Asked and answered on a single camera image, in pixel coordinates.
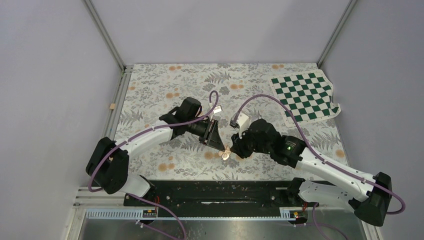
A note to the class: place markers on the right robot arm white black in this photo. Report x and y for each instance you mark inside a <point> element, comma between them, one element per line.
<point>361,193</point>

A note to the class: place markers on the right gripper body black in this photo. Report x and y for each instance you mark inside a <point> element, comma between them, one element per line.
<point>248,142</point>

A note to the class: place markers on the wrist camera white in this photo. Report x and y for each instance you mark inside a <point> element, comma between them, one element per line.
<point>215,109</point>
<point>241,122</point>

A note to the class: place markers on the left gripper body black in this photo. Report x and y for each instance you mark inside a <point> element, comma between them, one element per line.
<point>209,123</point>

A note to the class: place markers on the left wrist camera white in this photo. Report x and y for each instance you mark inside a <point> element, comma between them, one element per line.
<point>215,109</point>

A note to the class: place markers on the floral patterned table mat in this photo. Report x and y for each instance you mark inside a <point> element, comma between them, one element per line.
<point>155,89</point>

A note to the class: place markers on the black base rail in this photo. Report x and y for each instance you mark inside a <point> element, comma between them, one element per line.
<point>211,198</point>

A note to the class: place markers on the green white checkered mat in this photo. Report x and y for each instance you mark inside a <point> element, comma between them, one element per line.
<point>308,95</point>

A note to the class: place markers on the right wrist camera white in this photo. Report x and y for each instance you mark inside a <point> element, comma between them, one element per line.
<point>241,122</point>

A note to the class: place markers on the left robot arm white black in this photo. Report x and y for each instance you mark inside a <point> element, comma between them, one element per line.
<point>108,167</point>

